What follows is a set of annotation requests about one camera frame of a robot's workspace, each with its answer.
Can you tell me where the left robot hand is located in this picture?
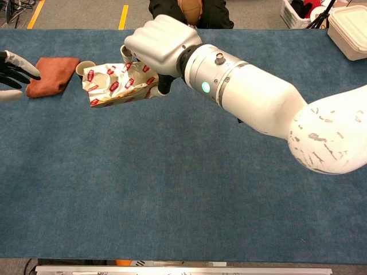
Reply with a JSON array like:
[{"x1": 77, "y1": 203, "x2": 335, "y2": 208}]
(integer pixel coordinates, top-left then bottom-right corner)
[{"x1": 0, "y1": 50, "x2": 41, "y2": 103}]

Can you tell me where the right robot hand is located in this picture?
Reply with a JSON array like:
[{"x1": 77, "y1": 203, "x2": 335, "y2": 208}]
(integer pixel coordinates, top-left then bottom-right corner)
[{"x1": 120, "y1": 14, "x2": 203, "y2": 99}]

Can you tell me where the gold foil snack package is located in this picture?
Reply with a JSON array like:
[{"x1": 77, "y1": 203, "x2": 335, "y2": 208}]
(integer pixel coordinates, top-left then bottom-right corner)
[{"x1": 81, "y1": 61, "x2": 160, "y2": 108}]

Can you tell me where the orange folded cloth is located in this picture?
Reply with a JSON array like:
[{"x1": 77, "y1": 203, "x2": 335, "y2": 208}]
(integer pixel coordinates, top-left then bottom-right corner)
[{"x1": 25, "y1": 57, "x2": 81, "y2": 99}]

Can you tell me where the person in black clothes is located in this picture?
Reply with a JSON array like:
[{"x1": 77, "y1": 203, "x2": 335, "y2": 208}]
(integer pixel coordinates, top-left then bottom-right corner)
[{"x1": 148, "y1": 0, "x2": 235, "y2": 29}]

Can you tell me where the small dark ceramic cup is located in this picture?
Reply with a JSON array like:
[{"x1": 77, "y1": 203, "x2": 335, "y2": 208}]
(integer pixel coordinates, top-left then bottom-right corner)
[{"x1": 75, "y1": 61, "x2": 96, "y2": 78}]

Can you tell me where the white plastic basket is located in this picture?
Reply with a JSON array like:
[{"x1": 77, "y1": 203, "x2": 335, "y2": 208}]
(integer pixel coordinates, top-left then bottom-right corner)
[{"x1": 280, "y1": 0, "x2": 316, "y2": 29}]

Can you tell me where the blue felt table cover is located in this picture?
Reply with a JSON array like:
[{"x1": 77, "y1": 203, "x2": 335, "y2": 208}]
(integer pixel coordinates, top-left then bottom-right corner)
[{"x1": 0, "y1": 28, "x2": 367, "y2": 263}]

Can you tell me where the black tripod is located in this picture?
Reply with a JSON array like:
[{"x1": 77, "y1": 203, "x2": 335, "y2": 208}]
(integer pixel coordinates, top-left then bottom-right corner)
[{"x1": 305, "y1": 0, "x2": 336, "y2": 29}]

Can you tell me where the beige lidded plastic box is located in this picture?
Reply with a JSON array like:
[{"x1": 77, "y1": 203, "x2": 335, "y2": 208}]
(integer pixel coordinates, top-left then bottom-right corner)
[{"x1": 327, "y1": 5, "x2": 367, "y2": 61}]

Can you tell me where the aluminium profile rail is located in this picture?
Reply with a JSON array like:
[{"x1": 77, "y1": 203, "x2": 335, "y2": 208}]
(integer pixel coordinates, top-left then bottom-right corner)
[{"x1": 34, "y1": 265, "x2": 333, "y2": 275}]

